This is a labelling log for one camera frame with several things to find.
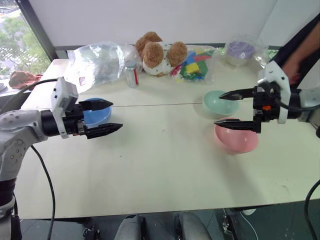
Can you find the person in dark shirt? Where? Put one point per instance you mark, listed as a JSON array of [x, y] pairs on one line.
[[302, 50]]

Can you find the clear bottle with red label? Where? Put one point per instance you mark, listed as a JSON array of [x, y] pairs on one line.
[[131, 75]]

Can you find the clear plastic bag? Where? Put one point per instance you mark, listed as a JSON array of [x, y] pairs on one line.
[[97, 62]]

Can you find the bag of colourful blocks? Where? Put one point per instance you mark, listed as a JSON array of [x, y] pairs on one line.
[[195, 67]]

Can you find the grey rounded shape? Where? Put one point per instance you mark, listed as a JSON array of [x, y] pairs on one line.
[[131, 227]]

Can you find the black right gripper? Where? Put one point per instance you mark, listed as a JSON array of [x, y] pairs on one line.
[[266, 106]]

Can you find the black window frame post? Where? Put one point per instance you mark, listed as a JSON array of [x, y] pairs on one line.
[[37, 27]]

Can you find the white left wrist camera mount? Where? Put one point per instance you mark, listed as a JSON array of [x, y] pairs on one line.
[[62, 92]]

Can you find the green plastic bowl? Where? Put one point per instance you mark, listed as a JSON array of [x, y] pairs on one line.
[[220, 107]]

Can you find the purple lidded tub in bag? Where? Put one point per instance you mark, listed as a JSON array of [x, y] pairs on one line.
[[238, 53]]

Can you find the black bracket under table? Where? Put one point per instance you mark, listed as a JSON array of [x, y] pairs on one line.
[[230, 225], [91, 232]]

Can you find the brown white plush toy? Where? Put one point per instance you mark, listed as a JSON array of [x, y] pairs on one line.
[[155, 55]]

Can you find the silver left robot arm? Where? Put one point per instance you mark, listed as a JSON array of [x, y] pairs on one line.
[[15, 130]]

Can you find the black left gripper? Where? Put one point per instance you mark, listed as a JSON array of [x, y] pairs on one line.
[[75, 121]]

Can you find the white shoe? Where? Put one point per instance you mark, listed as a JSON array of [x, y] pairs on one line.
[[249, 211]]

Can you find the pink red plastic bowl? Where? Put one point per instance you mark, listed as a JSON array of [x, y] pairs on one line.
[[237, 141]]

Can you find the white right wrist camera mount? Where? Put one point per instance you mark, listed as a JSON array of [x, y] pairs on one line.
[[276, 72]]

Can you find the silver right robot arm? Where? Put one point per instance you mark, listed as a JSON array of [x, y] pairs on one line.
[[308, 98]]

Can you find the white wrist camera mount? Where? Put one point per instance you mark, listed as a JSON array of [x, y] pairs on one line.
[[276, 72], [62, 92]]

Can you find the blue plastic bowl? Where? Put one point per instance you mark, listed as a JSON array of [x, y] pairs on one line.
[[97, 117]]

